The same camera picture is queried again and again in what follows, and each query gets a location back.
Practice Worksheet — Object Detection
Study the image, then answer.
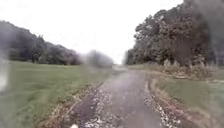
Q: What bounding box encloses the grass verge with dry stalks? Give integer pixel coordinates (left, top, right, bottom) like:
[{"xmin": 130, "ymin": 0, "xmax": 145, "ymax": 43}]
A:
[{"xmin": 128, "ymin": 61, "xmax": 224, "ymax": 128}]

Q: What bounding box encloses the tall dark tree stand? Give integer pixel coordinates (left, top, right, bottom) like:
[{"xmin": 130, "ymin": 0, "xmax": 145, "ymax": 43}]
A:
[{"xmin": 123, "ymin": 0, "xmax": 224, "ymax": 68}]

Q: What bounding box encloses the green grass field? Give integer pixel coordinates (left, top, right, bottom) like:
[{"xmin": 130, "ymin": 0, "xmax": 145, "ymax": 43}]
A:
[{"xmin": 0, "ymin": 59, "xmax": 114, "ymax": 128}]

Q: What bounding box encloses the wood of dark trees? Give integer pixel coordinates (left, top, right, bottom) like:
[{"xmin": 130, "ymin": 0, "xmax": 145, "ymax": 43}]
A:
[{"xmin": 0, "ymin": 19, "xmax": 115, "ymax": 68}]

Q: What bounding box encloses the wet grey gravel path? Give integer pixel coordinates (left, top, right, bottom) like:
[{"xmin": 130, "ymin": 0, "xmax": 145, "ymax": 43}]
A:
[{"xmin": 59, "ymin": 68, "xmax": 188, "ymax": 128}]

